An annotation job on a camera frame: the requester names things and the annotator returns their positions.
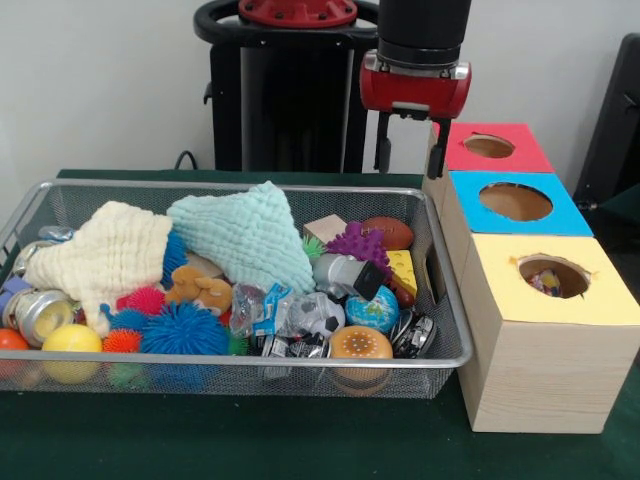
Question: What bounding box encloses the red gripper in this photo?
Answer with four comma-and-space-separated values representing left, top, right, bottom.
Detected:
359, 49, 473, 180

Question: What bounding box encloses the multicoloured knotted cloth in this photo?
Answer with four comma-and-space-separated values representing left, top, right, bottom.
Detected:
527, 269, 565, 298

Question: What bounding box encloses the light blue muslin cloth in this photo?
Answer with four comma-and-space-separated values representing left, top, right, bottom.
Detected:
165, 180, 316, 294

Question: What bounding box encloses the shallow metal mesh bin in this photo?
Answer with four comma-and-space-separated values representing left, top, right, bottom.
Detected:
0, 178, 474, 400

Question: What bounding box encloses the wooden box with three holes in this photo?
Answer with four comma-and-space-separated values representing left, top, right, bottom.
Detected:
422, 120, 640, 434

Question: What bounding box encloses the brown toy football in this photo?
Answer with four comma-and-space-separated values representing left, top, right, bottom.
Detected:
360, 215, 415, 251

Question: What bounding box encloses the purple spiky ball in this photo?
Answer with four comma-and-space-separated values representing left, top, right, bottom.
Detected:
325, 221, 394, 276

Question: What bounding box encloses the yellow cheese toy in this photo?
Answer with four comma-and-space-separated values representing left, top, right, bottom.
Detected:
385, 248, 419, 301

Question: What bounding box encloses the blue globe ball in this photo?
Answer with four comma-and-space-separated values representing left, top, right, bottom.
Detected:
344, 284, 400, 334

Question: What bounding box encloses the toy burger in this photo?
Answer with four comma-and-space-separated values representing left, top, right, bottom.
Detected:
328, 324, 394, 396

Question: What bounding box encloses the dark green table cloth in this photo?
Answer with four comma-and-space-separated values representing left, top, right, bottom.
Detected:
0, 168, 640, 480
599, 185, 640, 214

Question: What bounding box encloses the large blue spiky ball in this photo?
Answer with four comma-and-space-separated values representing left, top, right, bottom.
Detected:
141, 300, 230, 356

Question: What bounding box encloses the cream muslin cloth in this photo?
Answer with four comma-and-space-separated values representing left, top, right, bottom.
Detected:
23, 200, 174, 339

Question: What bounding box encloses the yellow smooth ball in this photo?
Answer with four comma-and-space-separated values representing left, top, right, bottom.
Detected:
41, 323, 104, 384

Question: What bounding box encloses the orange smooth ball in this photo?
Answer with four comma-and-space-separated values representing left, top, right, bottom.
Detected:
0, 328, 30, 379

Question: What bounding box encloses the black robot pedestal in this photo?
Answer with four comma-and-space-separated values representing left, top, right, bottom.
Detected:
193, 0, 384, 174

